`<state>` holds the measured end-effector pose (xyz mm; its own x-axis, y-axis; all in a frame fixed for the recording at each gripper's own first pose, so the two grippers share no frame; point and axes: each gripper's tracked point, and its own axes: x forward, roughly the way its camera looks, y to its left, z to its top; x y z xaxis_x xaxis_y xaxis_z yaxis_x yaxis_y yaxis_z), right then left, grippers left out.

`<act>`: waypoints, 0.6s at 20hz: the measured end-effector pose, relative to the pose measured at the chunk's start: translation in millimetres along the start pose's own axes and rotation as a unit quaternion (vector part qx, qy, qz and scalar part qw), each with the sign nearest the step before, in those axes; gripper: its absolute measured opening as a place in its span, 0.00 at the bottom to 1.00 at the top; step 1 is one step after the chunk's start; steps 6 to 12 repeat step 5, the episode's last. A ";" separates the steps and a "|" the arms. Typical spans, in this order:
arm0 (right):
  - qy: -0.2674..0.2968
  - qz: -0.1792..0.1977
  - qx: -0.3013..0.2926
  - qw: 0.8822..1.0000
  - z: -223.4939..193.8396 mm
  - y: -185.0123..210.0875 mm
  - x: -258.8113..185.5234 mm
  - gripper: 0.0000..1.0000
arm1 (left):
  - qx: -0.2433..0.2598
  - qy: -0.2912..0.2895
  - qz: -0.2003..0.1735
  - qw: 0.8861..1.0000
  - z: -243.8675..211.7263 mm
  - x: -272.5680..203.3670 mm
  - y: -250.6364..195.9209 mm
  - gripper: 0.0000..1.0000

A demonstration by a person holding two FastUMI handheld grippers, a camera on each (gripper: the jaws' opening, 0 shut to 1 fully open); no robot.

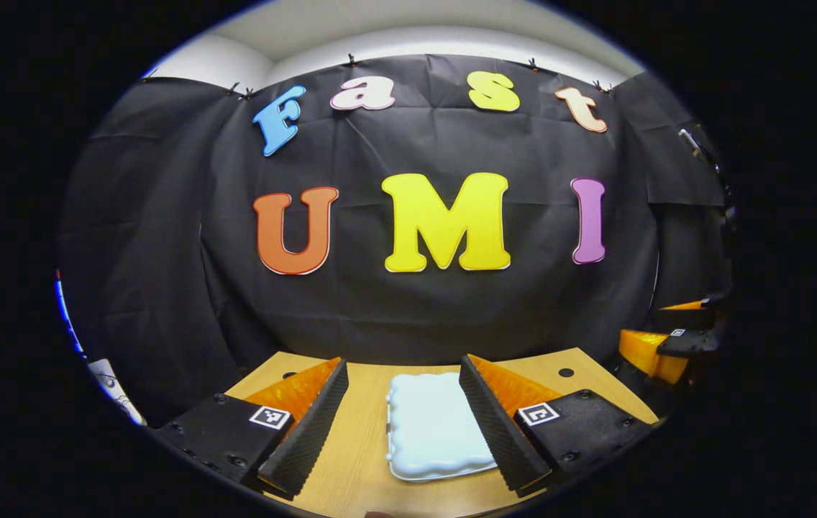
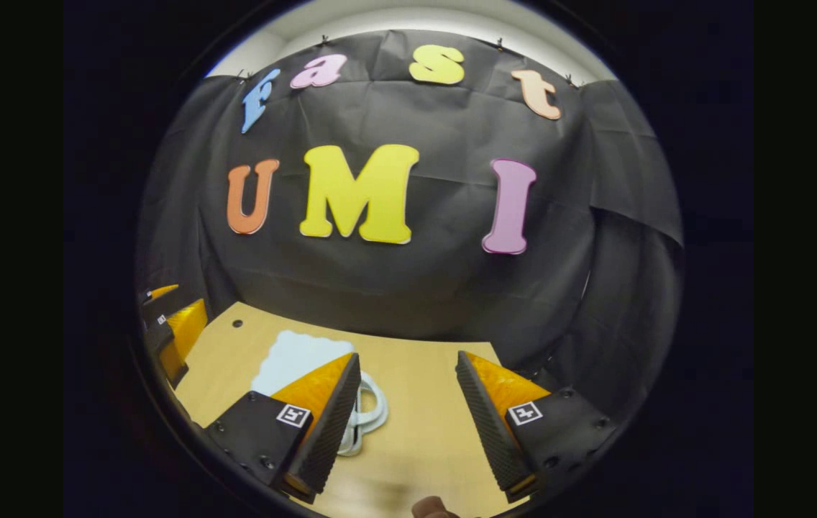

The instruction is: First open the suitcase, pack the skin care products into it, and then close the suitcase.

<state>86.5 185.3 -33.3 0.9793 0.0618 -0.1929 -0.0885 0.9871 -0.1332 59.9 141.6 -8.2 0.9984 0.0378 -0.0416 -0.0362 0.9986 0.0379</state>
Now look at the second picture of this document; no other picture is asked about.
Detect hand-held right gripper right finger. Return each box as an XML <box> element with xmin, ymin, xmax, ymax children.
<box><xmin>455</xmin><ymin>350</ymin><xmax>619</xmax><ymax>504</ymax></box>

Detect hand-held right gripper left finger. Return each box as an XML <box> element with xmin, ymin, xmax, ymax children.
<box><xmin>205</xmin><ymin>352</ymin><xmax>363</xmax><ymax>504</ymax></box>

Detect light blue suitcase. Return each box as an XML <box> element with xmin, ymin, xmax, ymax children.
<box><xmin>250</xmin><ymin>330</ymin><xmax>389</xmax><ymax>458</ymax></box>

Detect black backdrop cloth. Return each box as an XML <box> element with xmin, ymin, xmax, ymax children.
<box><xmin>137</xmin><ymin>29</ymin><xmax>684</xmax><ymax>425</ymax></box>

